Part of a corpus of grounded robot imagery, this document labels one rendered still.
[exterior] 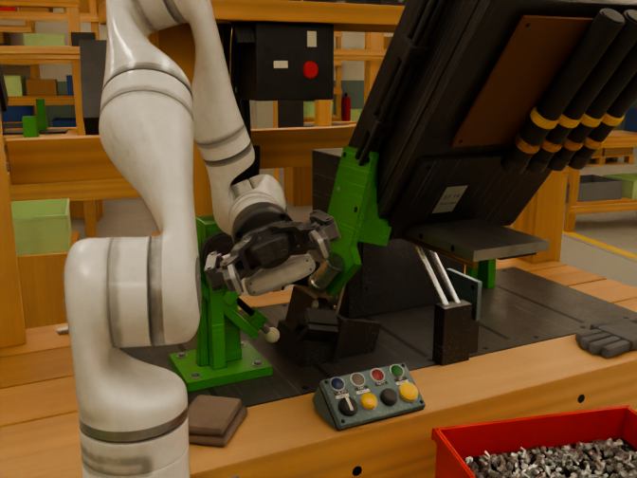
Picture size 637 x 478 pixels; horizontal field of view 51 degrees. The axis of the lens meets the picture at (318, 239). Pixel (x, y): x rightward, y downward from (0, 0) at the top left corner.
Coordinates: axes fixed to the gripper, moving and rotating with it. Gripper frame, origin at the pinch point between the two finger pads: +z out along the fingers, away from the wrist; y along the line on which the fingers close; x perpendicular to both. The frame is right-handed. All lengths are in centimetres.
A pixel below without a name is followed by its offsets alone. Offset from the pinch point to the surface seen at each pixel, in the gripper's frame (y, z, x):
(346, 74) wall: 253, -1072, 87
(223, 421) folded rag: -15.0, -22.0, 25.4
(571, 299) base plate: 61, -67, 57
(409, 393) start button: 11.5, -24.4, 34.9
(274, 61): 16, -71, -16
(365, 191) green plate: 20, -47, 9
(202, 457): -19.0, -18.2, 27.1
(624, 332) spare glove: 57, -41, 53
